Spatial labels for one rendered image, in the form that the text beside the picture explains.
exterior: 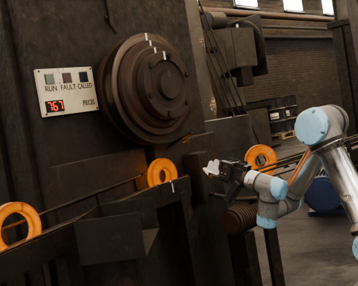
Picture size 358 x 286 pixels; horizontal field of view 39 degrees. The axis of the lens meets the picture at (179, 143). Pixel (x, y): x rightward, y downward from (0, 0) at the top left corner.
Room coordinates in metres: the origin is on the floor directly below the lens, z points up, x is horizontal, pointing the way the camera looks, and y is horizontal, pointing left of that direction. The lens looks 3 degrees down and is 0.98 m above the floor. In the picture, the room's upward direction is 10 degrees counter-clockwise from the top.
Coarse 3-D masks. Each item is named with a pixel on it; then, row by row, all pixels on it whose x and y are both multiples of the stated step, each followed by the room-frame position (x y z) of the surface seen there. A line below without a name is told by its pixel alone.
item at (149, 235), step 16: (96, 208) 1.72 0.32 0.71; (112, 208) 1.74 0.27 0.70; (128, 208) 1.74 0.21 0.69; (144, 208) 1.73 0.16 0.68; (80, 224) 1.49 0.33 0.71; (96, 224) 1.48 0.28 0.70; (112, 224) 1.48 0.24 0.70; (128, 224) 1.47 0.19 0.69; (144, 224) 1.73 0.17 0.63; (80, 240) 1.49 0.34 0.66; (96, 240) 1.49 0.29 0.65; (112, 240) 1.48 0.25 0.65; (128, 240) 1.47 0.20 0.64; (144, 240) 1.62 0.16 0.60; (80, 256) 1.49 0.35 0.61; (96, 256) 1.49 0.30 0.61; (112, 256) 1.48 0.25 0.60; (128, 256) 1.47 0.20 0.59; (144, 256) 1.47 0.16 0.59; (128, 272) 1.60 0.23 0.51
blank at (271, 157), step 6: (252, 150) 2.36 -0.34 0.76; (258, 150) 2.36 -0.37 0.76; (264, 150) 2.37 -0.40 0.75; (270, 150) 2.37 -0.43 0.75; (246, 156) 2.36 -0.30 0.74; (252, 156) 2.36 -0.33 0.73; (270, 156) 2.37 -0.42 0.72; (276, 156) 2.38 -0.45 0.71; (252, 162) 2.36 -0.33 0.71; (270, 162) 2.37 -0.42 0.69; (252, 168) 2.36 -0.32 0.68; (264, 168) 2.37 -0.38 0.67
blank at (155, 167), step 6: (156, 162) 2.12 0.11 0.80; (162, 162) 2.14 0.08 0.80; (168, 162) 2.17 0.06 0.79; (150, 168) 2.11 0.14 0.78; (156, 168) 2.11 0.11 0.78; (162, 168) 2.14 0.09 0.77; (168, 168) 2.16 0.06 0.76; (174, 168) 2.19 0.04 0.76; (150, 174) 2.10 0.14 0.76; (156, 174) 2.11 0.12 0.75; (168, 174) 2.17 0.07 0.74; (174, 174) 2.18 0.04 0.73; (150, 180) 2.10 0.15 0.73; (156, 180) 2.10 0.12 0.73; (168, 180) 2.16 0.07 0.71; (150, 186) 2.11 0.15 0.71
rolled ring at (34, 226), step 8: (0, 208) 1.59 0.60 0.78; (8, 208) 1.60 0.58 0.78; (16, 208) 1.62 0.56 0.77; (24, 208) 1.64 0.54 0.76; (32, 208) 1.66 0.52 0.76; (0, 216) 1.57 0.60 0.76; (24, 216) 1.66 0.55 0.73; (32, 216) 1.66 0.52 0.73; (0, 224) 1.57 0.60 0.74; (32, 224) 1.66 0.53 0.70; (40, 224) 1.68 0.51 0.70; (0, 232) 1.56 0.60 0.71; (32, 232) 1.66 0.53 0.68; (40, 232) 1.67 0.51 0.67; (0, 240) 1.56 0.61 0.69; (0, 248) 1.55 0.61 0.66
